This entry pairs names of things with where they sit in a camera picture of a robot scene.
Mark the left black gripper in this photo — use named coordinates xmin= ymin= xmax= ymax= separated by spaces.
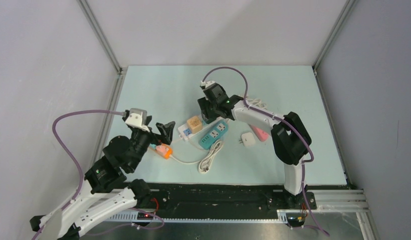
xmin=128 ymin=115 xmax=176 ymax=171

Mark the white multicolour power strip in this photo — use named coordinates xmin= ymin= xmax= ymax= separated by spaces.
xmin=177 ymin=114 xmax=223 ymax=142

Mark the beige cube plug adapter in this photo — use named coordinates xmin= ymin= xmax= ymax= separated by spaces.
xmin=186 ymin=115 xmax=203 ymax=134

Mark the orange power strip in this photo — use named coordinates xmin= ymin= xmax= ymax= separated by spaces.
xmin=149 ymin=143 xmax=173 ymax=160

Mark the white plug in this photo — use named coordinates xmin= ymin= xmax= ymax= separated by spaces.
xmin=239 ymin=132 xmax=256 ymax=147

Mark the pink triangular power strip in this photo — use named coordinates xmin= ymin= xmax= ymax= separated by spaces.
xmin=249 ymin=125 xmax=269 ymax=142

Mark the pink small plug adapter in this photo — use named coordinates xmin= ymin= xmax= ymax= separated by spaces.
xmin=156 ymin=145 xmax=169 ymax=156

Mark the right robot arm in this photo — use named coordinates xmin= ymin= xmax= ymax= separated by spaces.
xmin=197 ymin=81 xmax=313 ymax=209

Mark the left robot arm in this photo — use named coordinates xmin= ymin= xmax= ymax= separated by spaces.
xmin=29 ymin=121 xmax=176 ymax=240

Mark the blue power strip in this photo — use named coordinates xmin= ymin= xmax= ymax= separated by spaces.
xmin=198 ymin=119 xmax=229 ymax=150

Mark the left circuit board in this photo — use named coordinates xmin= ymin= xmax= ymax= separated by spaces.
xmin=136 ymin=212 xmax=155 ymax=221

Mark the circuit board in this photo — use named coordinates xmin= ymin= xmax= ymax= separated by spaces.
xmin=286 ymin=215 xmax=306 ymax=229
xmin=136 ymin=212 xmax=155 ymax=221

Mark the right circuit board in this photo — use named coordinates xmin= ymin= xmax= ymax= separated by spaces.
xmin=286 ymin=215 xmax=306 ymax=229

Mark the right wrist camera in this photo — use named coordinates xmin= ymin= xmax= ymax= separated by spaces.
xmin=200 ymin=80 xmax=216 ymax=90

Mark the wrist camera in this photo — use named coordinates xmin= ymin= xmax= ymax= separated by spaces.
xmin=200 ymin=80 xmax=216 ymax=90
xmin=122 ymin=108 xmax=151 ymax=133

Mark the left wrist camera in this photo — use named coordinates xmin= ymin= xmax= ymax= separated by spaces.
xmin=122 ymin=108 xmax=151 ymax=133

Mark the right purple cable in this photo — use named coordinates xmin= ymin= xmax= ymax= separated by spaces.
xmin=202 ymin=66 xmax=330 ymax=237

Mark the purple cable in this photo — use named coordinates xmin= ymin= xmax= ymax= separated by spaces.
xmin=30 ymin=109 xmax=127 ymax=240
xmin=202 ymin=66 xmax=330 ymax=237

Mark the coiled white cord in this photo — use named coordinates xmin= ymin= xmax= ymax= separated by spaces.
xmin=170 ymin=139 xmax=225 ymax=175

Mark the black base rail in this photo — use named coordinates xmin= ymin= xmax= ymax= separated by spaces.
xmin=135 ymin=183 xmax=317 ymax=221

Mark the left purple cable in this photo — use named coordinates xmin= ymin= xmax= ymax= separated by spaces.
xmin=30 ymin=109 xmax=127 ymax=240

